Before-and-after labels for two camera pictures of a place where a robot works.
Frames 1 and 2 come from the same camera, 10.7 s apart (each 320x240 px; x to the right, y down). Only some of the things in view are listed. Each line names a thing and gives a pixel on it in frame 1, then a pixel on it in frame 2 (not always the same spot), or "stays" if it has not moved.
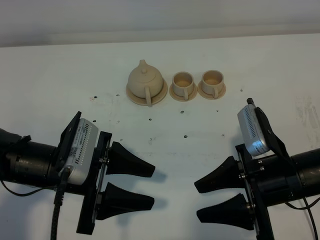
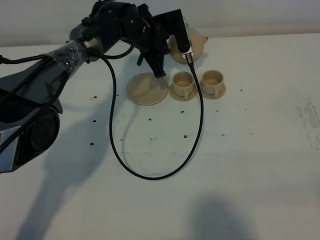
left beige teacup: (183, 84) stays
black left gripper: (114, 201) to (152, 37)
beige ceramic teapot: (145, 82) to (197, 41)
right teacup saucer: (211, 96) stays
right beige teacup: (212, 82) stays
